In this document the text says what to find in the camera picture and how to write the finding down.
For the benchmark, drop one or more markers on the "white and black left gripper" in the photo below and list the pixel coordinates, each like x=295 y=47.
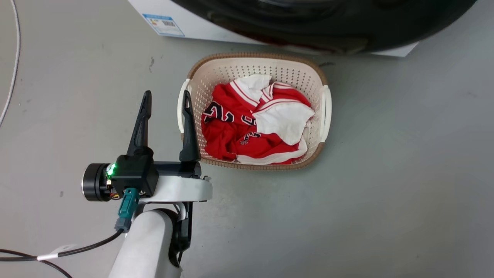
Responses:
x=181 y=189

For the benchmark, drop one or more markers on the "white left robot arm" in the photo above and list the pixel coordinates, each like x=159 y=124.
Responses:
x=144 y=247

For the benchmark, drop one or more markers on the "white washing machine body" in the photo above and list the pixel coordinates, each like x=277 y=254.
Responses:
x=200 y=23

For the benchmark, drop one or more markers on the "dark round washing machine door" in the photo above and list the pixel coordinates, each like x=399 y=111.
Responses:
x=347 y=23

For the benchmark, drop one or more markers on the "red and white sports jersey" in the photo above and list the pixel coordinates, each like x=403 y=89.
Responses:
x=227 y=135

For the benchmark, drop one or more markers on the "beige perforated laundry basket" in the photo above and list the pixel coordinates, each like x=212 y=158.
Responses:
x=216 y=73

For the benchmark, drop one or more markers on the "blue and white energy label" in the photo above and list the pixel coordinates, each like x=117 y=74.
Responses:
x=164 y=25

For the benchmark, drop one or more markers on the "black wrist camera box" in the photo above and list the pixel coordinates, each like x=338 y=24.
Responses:
x=135 y=173

